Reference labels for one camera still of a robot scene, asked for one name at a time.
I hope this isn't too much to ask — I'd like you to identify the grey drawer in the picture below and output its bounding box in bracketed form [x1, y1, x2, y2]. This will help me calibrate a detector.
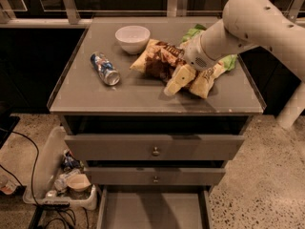
[85, 167, 225, 186]
[65, 135, 244, 161]
[96, 185, 214, 229]

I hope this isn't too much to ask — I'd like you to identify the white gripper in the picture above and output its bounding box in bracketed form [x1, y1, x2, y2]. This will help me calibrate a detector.
[164, 33, 217, 96]

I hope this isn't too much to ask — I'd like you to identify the black cable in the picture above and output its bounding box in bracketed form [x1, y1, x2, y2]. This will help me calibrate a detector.
[0, 127, 90, 229]

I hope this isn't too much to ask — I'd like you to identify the bottom grey drawer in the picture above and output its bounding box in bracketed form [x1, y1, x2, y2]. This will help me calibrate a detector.
[96, 185, 214, 229]

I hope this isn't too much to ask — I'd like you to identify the small bottle on floor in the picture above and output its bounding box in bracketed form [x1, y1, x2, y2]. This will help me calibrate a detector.
[0, 175, 17, 195]

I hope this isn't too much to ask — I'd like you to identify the blue soda can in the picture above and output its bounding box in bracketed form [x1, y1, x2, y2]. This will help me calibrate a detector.
[91, 52, 120, 86]

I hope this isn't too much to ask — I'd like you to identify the plastic bottle in bin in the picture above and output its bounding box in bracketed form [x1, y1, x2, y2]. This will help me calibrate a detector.
[54, 169, 80, 191]

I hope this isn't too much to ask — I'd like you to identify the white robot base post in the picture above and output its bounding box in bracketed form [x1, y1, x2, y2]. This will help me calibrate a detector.
[276, 82, 305, 129]

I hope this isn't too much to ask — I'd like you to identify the blue wrapper in bin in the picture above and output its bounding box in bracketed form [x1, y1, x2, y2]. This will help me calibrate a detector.
[61, 150, 81, 172]

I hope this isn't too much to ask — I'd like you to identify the white bowl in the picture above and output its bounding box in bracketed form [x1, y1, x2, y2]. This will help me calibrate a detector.
[115, 26, 151, 54]

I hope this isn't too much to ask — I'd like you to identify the top grey drawer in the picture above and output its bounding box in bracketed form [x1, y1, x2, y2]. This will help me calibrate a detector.
[65, 135, 244, 161]

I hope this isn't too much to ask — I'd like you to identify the metal railing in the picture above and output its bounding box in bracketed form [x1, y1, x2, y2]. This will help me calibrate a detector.
[1, 0, 304, 24]

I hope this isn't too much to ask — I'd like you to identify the brown chip bag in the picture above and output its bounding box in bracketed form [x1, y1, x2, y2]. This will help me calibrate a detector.
[130, 39, 226, 99]

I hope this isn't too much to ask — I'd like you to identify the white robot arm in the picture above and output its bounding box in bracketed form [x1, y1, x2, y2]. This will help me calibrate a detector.
[164, 0, 305, 95]

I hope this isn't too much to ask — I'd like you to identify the grey drawer cabinet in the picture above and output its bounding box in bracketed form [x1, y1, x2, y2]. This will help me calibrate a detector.
[47, 15, 267, 229]

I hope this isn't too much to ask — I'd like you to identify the green chip bag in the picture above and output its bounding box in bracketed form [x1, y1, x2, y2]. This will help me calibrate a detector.
[179, 21, 239, 71]

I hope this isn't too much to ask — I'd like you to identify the paper cup in bin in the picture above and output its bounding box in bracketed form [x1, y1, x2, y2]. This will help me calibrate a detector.
[67, 174, 92, 192]

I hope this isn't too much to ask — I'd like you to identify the middle grey drawer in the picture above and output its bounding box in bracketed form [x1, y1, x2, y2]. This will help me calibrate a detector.
[85, 167, 225, 186]

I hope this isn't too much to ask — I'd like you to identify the clear plastic bin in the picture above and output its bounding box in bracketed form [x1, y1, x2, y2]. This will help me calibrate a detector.
[23, 127, 97, 210]

